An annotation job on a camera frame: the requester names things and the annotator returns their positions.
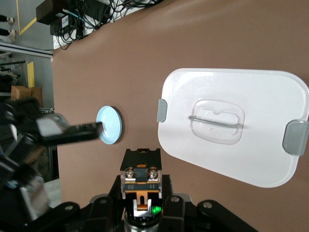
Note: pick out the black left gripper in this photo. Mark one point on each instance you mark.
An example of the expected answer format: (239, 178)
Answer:
(19, 120)

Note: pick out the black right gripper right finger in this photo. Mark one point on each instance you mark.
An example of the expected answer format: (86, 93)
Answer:
(176, 212)

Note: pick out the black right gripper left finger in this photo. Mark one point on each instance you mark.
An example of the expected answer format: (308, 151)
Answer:
(106, 212)

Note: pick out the black orange push-button switch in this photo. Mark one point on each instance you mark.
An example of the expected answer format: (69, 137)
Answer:
(141, 186)

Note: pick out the white plastic storage box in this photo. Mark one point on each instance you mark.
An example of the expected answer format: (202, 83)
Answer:
(193, 149)

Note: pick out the brown cardboard box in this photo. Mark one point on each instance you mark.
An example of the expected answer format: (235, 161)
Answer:
(36, 95)
(20, 93)

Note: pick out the light blue round plate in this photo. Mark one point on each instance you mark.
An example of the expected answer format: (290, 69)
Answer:
(112, 116)

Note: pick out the grey box latch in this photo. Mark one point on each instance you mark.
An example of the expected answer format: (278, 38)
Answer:
(162, 110)

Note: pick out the white sneaker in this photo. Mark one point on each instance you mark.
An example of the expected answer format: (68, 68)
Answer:
(12, 36)
(10, 20)

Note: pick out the black power supply box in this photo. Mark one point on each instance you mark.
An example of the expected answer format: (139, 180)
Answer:
(59, 23)

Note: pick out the dark wooden block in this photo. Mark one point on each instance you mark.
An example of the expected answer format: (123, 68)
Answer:
(46, 12)

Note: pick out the grey metal rail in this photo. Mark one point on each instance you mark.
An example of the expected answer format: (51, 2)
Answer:
(26, 49)

